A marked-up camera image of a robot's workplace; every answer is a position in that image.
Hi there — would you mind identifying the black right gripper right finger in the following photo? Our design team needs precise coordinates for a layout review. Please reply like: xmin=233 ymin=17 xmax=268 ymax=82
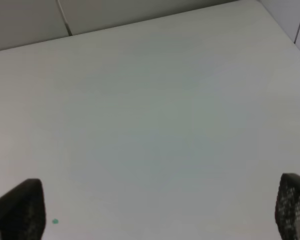
xmin=274 ymin=173 xmax=300 ymax=240

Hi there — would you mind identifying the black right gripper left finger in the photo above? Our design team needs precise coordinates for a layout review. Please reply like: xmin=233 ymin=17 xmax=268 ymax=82
xmin=0 ymin=178 xmax=46 ymax=240

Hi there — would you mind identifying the right green dot sticker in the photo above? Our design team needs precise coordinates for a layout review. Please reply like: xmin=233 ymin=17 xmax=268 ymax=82
xmin=52 ymin=218 xmax=59 ymax=225

